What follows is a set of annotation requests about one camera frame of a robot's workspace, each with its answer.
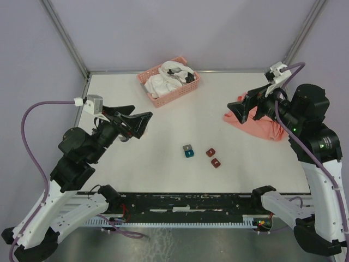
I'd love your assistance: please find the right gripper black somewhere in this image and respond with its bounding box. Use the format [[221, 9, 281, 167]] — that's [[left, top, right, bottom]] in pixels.
[[228, 80, 304, 132]]

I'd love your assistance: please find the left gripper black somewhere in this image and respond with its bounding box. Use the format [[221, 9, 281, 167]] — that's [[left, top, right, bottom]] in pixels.
[[88, 104, 154, 162]]

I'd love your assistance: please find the red pill box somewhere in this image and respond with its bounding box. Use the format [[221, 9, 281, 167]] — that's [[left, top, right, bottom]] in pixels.
[[206, 148, 216, 158], [211, 158, 221, 169]]

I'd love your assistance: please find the grey pill box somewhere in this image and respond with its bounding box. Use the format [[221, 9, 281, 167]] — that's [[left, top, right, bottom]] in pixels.
[[183, 144, 192, 151]]

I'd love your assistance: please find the teal pill box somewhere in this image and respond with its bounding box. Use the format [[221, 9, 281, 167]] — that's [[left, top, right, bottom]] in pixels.
[[184, 150, 194, 158]]

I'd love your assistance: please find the white bottle cap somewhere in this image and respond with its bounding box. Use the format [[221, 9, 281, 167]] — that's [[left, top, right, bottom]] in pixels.
[[119, 136, 130, 142]]

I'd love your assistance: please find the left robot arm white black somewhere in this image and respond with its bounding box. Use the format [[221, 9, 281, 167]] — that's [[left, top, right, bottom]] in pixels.
[[1, 105, 153, 261]]

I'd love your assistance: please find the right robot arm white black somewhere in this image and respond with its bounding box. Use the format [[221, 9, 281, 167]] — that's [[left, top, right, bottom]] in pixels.
[[228, 84, 348, 257]]

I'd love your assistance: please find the pink shirt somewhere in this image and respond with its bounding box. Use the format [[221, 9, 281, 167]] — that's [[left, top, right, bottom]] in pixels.
[[223, 107, 288, 142]]

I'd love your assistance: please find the white cloth in basket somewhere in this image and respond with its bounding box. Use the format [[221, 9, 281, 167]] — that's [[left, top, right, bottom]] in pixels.
[[145, 61, 197, 99]]

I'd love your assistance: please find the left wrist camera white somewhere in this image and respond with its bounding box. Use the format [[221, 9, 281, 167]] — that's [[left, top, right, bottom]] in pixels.
[[74, 94, 107, 121]]

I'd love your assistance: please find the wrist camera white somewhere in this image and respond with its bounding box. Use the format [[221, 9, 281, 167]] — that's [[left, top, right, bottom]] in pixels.
[[74, 94, 107, 121], [264, 62, 292, 97]]

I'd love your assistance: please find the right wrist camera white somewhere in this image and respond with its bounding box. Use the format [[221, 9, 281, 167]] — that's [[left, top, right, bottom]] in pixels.
[[264, 62, 292, 97]]

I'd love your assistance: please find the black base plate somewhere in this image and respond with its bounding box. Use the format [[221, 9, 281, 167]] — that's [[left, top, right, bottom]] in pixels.
[[105, 193, 269, 224]]

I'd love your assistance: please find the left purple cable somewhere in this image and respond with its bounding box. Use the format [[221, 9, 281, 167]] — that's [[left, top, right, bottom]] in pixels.
[[8, 100, 148, 262]]

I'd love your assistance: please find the white cable duct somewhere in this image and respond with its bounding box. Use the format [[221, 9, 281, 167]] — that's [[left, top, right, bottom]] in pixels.
[[82, 217, 257, 229]]

